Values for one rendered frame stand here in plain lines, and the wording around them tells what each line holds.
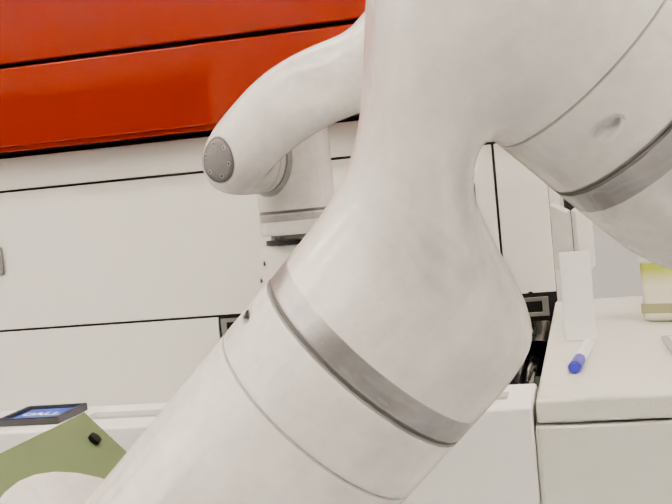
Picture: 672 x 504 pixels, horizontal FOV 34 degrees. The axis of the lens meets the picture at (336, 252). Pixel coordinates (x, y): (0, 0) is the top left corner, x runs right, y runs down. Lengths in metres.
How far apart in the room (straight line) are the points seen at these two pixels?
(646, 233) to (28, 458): 0.36
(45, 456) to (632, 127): 0.38
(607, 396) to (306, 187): 0.47
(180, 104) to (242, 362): 0.98
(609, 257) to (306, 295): 2.45
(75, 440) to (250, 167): 0.48
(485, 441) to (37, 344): 0.93
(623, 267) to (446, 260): 2.46
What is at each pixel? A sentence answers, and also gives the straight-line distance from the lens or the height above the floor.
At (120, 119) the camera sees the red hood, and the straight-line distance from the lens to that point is 1.50.
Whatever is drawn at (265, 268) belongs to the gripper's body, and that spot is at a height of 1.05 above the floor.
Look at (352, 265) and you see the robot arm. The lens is 0.48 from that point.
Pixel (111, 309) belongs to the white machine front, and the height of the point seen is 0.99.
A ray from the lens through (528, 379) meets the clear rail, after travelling 1.24.
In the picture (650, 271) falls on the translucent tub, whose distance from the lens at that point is 1.17.
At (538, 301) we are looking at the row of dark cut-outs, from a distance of 1.43.
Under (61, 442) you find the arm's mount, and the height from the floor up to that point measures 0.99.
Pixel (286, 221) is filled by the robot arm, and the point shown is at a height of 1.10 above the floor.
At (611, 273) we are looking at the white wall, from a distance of 2.92.
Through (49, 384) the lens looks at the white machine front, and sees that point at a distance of 1.63.
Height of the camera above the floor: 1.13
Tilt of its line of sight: 3 degrees down
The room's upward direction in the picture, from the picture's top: 5 degrees counter-clockwise
